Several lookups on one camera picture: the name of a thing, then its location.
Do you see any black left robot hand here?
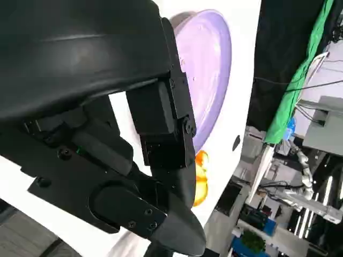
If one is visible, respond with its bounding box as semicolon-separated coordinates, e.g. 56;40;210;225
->
0;0;207;257

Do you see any orange white toy bread roll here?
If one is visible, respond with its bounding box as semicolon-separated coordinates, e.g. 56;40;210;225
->
192;149;210;208

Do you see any lilac plate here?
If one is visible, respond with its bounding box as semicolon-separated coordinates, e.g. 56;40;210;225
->
168;9;233;155

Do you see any black backdrop curtain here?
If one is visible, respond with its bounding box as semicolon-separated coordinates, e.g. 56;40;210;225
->
245;0;332;132

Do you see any green cloth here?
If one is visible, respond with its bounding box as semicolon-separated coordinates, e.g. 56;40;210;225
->
263;0;336;146

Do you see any blue box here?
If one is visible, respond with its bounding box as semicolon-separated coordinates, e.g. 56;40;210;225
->
231;237;270;257

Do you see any green plant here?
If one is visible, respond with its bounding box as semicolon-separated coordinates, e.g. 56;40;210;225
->
240;229;266;253

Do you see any grey machine cabinet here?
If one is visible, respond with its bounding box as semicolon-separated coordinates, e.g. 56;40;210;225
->
295;95;343;156

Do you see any thin black hanging cable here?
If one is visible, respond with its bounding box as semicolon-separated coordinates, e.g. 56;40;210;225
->
253;77;343;93

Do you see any white desk frame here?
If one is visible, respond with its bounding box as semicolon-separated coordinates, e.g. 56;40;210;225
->
248;144;277;206

